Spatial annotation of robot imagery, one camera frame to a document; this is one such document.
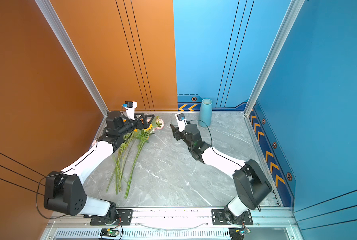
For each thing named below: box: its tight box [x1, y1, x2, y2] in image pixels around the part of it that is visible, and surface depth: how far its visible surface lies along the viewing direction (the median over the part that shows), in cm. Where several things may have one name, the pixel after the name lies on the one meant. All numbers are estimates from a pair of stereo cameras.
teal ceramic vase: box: [198, 98, 213, 128], surface depth 101 cm
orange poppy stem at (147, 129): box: [125, 124, 153, 199], surface depth 93 cm
